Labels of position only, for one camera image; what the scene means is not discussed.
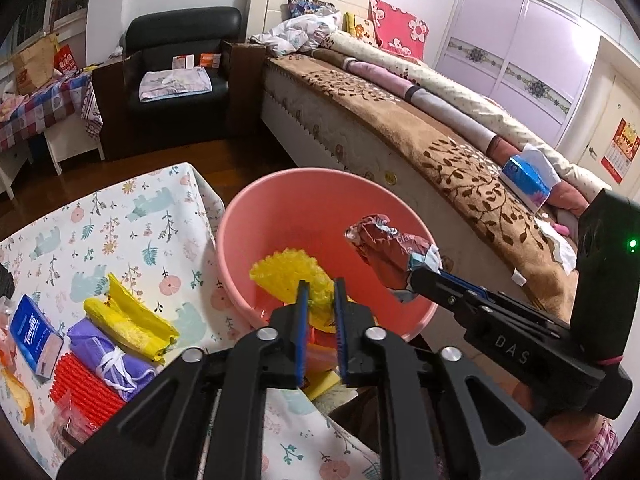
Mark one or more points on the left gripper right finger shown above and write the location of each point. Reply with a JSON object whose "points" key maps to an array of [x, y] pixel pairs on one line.
{"points": [[439, 415]]}

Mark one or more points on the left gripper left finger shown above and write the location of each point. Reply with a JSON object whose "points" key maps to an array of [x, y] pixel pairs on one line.
{"points": [[203, 415]]}

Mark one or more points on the purple plastic bag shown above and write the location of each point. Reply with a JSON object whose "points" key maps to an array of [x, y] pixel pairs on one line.
{"points": [[125, 374]]}

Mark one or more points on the red foam net sleeve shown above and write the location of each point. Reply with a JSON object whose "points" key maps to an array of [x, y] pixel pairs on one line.
{"points": [[90, 395]]}

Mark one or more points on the yellow foam net sleeve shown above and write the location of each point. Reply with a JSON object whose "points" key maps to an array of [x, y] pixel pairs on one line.
{"points": [[130, 324]]}

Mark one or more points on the yellow plastic wrapper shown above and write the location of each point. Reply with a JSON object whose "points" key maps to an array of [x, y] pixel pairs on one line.
{"points": [[279, 274]]}

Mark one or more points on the red foil wrapper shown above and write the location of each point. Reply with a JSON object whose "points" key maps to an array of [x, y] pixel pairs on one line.
{"points": [[392, 254]]}

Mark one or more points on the blue tissue packet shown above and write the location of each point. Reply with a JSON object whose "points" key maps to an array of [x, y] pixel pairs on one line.
{"points": [[39, 343]]}

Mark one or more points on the pink plastic trash bucket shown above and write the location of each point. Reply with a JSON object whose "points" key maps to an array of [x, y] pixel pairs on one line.
{"points": [[310, 209]]}

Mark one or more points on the person's right hand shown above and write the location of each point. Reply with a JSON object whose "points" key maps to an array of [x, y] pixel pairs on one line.
{"points": [[575, 430]]}

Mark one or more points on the yellow box under bucket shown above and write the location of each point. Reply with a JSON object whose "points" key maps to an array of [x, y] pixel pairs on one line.
{"points": [[317, 383]]}

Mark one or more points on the blue tissue box on bed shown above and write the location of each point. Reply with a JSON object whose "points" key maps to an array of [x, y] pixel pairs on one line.
{"points": [[530, 176]]}

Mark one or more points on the floral tablecloth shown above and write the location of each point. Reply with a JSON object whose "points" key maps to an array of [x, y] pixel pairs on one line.
{"points": [[155, 234]]}

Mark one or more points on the rolled quilt on bed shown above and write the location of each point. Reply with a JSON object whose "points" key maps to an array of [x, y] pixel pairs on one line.
{"points": [[471, 104]]}

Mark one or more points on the purple wardrobe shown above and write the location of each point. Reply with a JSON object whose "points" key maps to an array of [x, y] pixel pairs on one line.
{"points": [[530, 58]]}

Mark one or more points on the checkered cloth side table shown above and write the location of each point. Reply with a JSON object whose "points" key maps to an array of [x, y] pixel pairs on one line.
{"points": [[65, 112]]}

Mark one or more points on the folded newspaper on armchair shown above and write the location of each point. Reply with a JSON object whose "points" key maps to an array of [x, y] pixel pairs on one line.
{"points": [[169, 84]]}

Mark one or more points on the bed with brown blanket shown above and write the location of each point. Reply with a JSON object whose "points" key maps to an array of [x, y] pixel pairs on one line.
{"points": [[330, 110]]}

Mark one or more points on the red floral pillow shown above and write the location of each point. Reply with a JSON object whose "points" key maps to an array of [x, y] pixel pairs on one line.
{"points": [[398, 31]]}

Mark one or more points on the black leather armchair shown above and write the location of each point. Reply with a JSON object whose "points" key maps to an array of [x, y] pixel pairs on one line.
{"points": [[207, 37]]}

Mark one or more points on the brown paper bag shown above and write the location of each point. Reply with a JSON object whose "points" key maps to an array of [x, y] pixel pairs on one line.
{"points": [[33, 66]]}

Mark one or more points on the red wall calendar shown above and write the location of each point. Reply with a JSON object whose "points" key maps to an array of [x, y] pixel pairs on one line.
{"points": [[621, 151]]}

